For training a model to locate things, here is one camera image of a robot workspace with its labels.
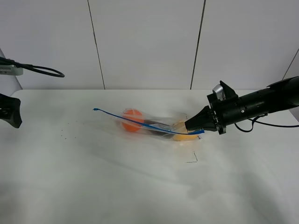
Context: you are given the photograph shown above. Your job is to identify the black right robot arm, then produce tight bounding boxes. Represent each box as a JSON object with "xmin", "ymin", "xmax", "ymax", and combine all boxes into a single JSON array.
[{"xmin": 185, "ymin": 77, "xmax": 299, "ymax": 134}]

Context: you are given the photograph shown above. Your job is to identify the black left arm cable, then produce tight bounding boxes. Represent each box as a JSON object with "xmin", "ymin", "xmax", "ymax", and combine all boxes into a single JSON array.
[{"xmin": 0, "ymin": 56, "xmax": 65, "ymax": 78}]

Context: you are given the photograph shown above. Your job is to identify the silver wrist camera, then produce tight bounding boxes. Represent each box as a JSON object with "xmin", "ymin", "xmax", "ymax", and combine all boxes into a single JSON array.
[
  {"xmin": 0, "ymin": 65, "xmax": 23, "ymax": 76},
  {"xmin": 212, "ymin": 81, "xmax": 238, "ymax": 101}
]

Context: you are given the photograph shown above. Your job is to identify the purple eggplant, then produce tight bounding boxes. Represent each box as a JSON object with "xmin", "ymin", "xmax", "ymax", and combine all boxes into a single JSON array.
[{"xmin": 144, "ymin": 118, "xmax": 175, "ymax": 139}]

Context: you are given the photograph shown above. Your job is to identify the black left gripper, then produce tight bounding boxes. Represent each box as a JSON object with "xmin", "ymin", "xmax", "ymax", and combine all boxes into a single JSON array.
[{"xmin": 0, "ymin": 94, "xmax": 22, "ymax": 128}]

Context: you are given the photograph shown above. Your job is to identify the clear zip bag blue seal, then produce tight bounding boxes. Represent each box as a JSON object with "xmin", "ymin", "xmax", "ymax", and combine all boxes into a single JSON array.
[{"xmin": 93, "ymin": 108, "xmax": 205, "ymax": 140}]

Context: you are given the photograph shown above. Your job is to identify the yellow pear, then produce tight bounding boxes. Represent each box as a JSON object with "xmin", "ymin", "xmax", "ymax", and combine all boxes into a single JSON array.
[{"xmin": 172, "ymin": 120, "xmax": 199, "ymax": 141}]

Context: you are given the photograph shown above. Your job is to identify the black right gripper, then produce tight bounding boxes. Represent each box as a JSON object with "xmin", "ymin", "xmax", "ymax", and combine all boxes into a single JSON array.
[{"xmin": 185, "ymin": 92, "xmax": 241, "ymax": 134}]

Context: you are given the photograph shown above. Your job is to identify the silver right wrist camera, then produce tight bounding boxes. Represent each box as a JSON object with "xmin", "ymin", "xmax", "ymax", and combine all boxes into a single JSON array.
[{"xmin": 212, "ymin": 81, "xmax": 238, "ymax": 101}]

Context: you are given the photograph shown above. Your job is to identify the orange fruit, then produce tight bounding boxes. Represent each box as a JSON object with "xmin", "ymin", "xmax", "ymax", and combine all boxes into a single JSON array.
[{"xmin": 121, "ymin": 109, "xmax": 144, "ymax": 133}]

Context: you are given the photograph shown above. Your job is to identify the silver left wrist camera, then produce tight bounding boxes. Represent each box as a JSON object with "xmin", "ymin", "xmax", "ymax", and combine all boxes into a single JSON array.
[{"xmin": 0, "ymin": 65, "xmax": 23, "ymax": 76}]

